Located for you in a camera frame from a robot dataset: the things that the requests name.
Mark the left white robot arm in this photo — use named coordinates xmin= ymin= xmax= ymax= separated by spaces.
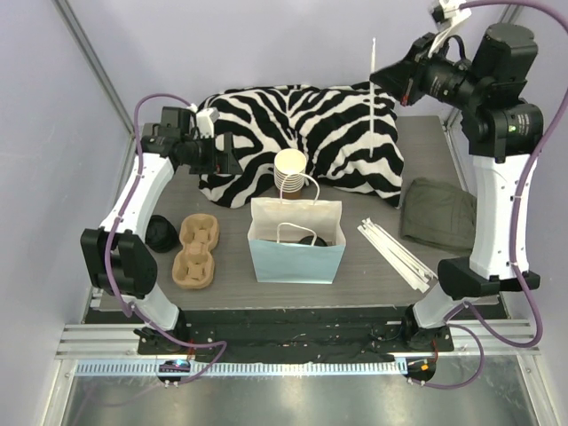
xmin=80 ymin=105 xmax=242 ymax=354

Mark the white slotted cable duct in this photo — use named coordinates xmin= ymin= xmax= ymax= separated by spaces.
xmin=75 ymin=358 xmax=407 ymax=377

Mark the brown cardboard cup carrier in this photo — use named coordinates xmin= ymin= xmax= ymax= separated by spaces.
xmin=171 ymin=214 xmax=220 ymax=290

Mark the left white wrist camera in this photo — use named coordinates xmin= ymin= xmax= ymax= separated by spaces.
xmin=188 ymin=104 xmax=219 ymax=138

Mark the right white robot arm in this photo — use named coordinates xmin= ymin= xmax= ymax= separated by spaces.
xmin=369 ymin=23 xmax=544 ymax=351

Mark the aluminium frame rail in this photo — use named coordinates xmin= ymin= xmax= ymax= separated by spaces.
xmin=56 ymin=319 xmax=541 ymax=359

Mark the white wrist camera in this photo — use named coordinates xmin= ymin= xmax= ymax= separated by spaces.
xmin=428 ymin=0 xmax=471 ymax=57
xmin=188 ymin=104 xmax=219 ymax=138

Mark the stack of paper cups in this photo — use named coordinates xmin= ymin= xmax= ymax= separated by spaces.
xmin=274 ymin=148 xmax=307 ymax=200

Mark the zebra print pillow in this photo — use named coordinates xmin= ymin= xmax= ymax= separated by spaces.
xmin=198 ymin=82 xmax=405 ymax=209

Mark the light blue paper bag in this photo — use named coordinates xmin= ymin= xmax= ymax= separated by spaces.
xmin=248 ymin=187 xmax=346 ymax=285

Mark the black plastic cup lid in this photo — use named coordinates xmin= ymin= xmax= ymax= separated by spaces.
xmin=298 ymin=235 xmax=328 ymax=247

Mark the bundle of white wrapped straws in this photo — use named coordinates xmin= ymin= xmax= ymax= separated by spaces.
xmin=357 ymin=217 xmax=438 ymax=294

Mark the single white straw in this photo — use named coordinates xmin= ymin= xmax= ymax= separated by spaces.
xmin=369 ymin=37 xmax=376 ymax=157

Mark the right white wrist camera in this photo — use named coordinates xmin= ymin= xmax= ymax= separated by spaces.
xmin=428 ymin=0 xmax=471 ymax=57

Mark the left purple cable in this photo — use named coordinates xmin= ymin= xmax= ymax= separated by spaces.
xmin=104 ymin=93 xmax=227 ymax=407

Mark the stack of black lids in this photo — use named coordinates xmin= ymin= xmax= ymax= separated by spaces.
xmin=145 ymin=215 xmax=178 ymax=253

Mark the olive green cloth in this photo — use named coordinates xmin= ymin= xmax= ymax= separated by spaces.
xmin=399 ymin=177 xmax=477 ymax=256

